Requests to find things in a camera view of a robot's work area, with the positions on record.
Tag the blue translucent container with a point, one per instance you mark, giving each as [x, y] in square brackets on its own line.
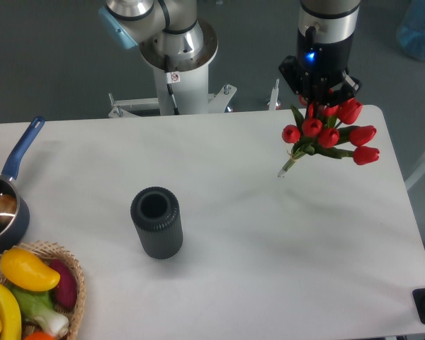
[411, 32]

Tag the dark grey ribbed vase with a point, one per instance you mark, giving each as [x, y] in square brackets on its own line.
[155, 213]

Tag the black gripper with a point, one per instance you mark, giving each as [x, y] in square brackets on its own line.
[318, 72]

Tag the green white leek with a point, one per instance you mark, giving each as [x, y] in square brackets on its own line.
[37, 307]

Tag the yellow bell pepper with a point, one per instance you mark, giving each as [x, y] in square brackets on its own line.
[10, 315]

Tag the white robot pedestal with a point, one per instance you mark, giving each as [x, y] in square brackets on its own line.
[184, 81]

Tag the woven wicker basket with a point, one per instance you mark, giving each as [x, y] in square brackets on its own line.
[47, 251]

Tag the blue handled saucepan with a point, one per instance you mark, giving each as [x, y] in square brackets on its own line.
[12, 233]

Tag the yellow mango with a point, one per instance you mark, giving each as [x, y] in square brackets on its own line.
[24, 269]

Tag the purple sweet potato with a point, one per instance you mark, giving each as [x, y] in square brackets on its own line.
[65, 293]

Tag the orange fruit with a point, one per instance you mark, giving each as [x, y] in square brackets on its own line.
[39, 336]

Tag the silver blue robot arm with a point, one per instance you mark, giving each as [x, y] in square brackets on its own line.
[132, 22]

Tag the brown round food piece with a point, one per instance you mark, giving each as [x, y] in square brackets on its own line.
[8, 207]

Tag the red tulip bouquet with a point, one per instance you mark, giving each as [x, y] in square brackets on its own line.
[328, 131]

